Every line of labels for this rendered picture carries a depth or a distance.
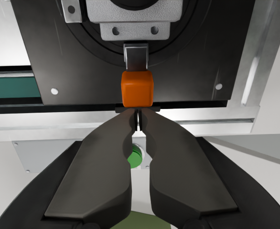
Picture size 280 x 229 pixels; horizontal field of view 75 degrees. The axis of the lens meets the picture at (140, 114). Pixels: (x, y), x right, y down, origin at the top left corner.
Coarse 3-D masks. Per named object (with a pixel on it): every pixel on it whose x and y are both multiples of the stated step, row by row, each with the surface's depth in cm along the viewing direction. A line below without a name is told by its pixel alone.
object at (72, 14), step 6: (66, 0) 15; (72, 0) 15; (78, 0) 15; (66, 6) 15; (72, 6) 15; (78, 6) 15; (66, 12) 15; (72, 12) 15; (78, 12) 15; (84, 12) 16; (66, 18) 15; (72, 18) 15; (78, 18) 15; (84, 18) 16
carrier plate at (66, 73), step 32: (32, 0) 18; (224, 0) 18; (32, 32) 19; (64, 32) 19; (224, 32) 20; (32, 64) 21; (64, 64) 21; (96, 64) 21; (160, 64) 21; (192, 64) 21; (224, 64) 21; (64, 96) 23; (96, 96) 23; (160, 96) 23; (192, 96) 23; (224, 96) 23
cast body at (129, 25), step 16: (96, 0) 8; (112, 0) 7; (128, 0) 7; (144, 0) 7; (160, 0) 8; (176, 0) 8; (96, 16) 8; (112, 16) 8; (128, 16) 8; (144, 16) 8; (160, 16) 8; (176, 16) 8; (112, 32) 11; (128, 32) 11; (144, 32) 11; (160, 32) 12
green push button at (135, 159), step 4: (136, 148) 28; (132, 152) 27; (136, 152) 27; (140, 152) 28; (132, 156) 28; (136, 156) 28; (140, 156) 28; (128, 160) 28; (132, 160) 28; (136, 160) 28; (140, 160) 28; (132, 164) 28; (136, 164) 28; (132, 168) 29
